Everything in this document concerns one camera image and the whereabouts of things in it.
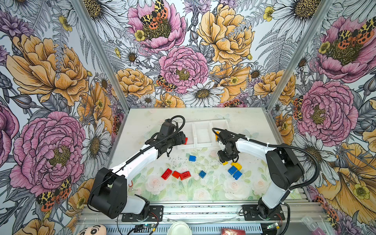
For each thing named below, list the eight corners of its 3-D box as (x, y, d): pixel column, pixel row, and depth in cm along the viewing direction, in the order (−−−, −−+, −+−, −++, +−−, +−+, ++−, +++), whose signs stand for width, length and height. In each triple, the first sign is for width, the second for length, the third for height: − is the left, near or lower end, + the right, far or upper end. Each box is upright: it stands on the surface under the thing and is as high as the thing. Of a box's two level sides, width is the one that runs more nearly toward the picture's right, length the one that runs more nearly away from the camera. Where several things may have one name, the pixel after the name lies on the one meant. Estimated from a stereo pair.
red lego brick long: (161, 177, 88) (161, 176, 87) (168, 169, 91) (167, 167, 90) (165, 180, 87) (165, 179, 85) (172, 172, 90) (172, 170, 89)
